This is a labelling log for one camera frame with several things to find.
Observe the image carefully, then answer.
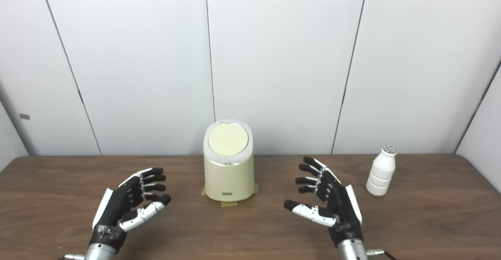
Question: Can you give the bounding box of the small white plastic bottle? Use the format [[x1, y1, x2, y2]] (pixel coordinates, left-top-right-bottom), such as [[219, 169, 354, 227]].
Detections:
[[366, 144, 397, 196]]

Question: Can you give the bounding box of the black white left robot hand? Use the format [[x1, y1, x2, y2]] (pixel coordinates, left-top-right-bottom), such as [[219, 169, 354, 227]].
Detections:
[[89, 168, 172, 253]]

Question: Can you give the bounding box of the round cream bin lid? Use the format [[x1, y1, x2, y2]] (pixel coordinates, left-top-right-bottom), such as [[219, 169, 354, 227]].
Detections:
[[208, 123, 249, 156]]

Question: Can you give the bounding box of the cream-colored bin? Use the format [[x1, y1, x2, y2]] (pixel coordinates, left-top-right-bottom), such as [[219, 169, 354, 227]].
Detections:
[[203, 119, 255, 202]]

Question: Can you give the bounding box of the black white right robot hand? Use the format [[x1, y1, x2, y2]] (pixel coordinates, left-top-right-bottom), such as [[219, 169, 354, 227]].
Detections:
[[284, 156, 364, 249]]

